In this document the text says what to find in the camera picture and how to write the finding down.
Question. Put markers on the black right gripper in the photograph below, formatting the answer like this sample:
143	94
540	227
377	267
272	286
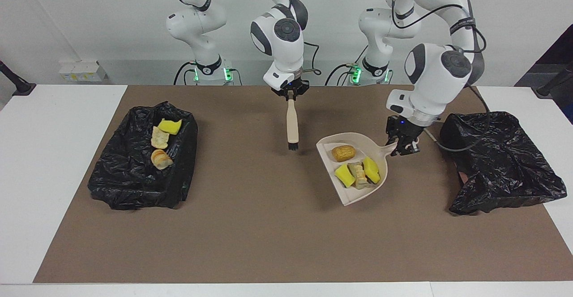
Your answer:
291	88

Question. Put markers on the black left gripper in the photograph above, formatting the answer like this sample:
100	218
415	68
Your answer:
403	129

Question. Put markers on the beige hand brush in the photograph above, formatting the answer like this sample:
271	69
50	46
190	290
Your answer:
292	126

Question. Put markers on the pale lumpy dumpling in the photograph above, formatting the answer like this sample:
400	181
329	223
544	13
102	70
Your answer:
359	174

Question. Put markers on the beige plastic dustpan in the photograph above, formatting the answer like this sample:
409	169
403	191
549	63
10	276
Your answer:
327	144

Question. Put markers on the brown bread roll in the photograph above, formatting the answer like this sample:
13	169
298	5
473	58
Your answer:
343	153

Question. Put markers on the notched yellow sponge piece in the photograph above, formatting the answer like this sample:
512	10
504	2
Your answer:
170	126

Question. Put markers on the orange striped croissant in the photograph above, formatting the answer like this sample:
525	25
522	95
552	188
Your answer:
161	159

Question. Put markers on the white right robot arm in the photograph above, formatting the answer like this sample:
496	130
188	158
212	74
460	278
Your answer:
280	46

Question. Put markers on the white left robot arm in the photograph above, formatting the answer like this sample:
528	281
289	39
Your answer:
438	82

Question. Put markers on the crumpled black bag bin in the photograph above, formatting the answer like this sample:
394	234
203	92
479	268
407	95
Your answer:
497	167

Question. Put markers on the open black bag bin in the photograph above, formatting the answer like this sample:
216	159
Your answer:
134	185

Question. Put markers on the brown table mat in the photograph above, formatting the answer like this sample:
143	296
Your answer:
224	243

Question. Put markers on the white wall power strip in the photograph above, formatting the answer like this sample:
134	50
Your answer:
80	71

